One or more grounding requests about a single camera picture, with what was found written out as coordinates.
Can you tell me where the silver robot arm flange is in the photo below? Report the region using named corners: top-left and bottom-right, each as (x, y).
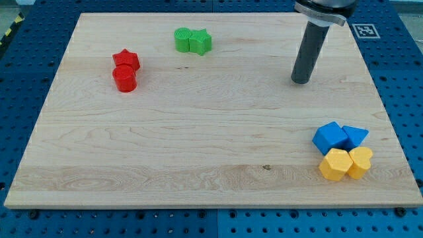
top-left (294, 0), bottom-right (359, 27)

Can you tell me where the light wooden board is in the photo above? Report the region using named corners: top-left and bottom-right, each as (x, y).
top-left (5, 13), bottom-right (422, 210)

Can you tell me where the green star block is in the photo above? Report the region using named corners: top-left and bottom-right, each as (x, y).
top-left (188, 29), bottom-right (212, 56)

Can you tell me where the green cylinder block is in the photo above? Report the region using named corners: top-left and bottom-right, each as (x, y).
top-left (174, 27), bottom-right (192, 53)

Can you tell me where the red cylinder block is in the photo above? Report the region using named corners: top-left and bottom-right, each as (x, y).
top-left (112, 65), bottom-right (137, 93)

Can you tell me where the red star block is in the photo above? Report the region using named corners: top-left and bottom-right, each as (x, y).
top-left (112, 48), bottom-right (141, 71)

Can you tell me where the blue cube block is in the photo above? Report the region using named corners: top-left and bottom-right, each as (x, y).
top-left (312, 122), bottom-right (348, 155)

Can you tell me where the yellow hexagon block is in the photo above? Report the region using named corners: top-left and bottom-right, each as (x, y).
top-left (319, 148), bottom-right (353, 181)

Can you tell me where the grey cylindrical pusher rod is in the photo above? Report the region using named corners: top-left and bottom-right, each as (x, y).
top-left (291, 21), bottom-right (329, 84)

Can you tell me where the blue triangle block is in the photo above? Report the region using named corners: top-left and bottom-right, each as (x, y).
top-left (342, 126), bottom-right (369, 151)

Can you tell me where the yellow heart block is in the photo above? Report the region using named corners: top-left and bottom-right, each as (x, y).
top-left (347, 147), bottom-right (373, 179)

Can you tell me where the white fiducial marker tag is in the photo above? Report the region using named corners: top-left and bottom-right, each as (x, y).
top-left (352, 23), bottom-right (380, 39)

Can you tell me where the yellow black hazard tape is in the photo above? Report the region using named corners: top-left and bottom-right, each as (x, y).
top-left (1, 12), bottom-right (25, 48)

